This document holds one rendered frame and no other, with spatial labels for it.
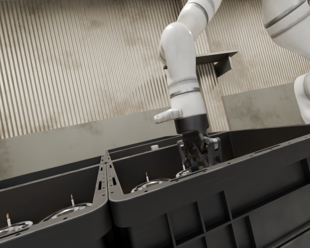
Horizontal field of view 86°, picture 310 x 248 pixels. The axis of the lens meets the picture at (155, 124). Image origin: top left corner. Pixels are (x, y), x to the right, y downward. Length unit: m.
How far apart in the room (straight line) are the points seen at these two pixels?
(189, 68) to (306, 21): 0.32
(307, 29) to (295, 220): 0.45
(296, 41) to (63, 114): 2.52
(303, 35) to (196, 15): 0.28
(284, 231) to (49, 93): 2.72
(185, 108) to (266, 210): 0.22
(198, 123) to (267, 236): 0.21
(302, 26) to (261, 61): 3.26
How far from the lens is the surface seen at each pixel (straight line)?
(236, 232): 0.25
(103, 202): 0.18
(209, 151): 0.34
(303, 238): 0.31
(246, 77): 3.52
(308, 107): 0.66
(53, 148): 2.66
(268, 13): 0.59
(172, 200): 0.18
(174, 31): 0.39
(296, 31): 0.59
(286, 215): 0.29
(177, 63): 0.38
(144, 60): 2.82
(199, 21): 0.45
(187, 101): 0.36
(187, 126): 0.36
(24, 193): 0.48
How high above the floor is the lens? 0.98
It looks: 2 degrees up
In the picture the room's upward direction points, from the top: 13 degrees counter-clockwise
